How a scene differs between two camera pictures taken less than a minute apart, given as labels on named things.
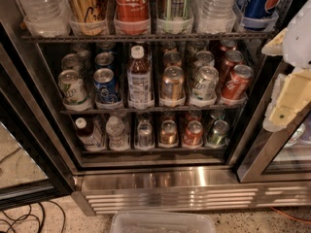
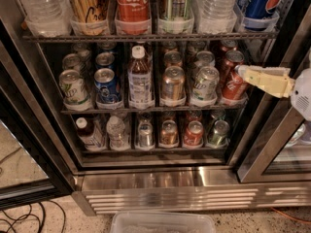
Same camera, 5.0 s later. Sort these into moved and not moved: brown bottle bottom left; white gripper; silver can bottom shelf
Moved: white gripper
Not moved: brown bottle bottom left; silver can bottom shelf
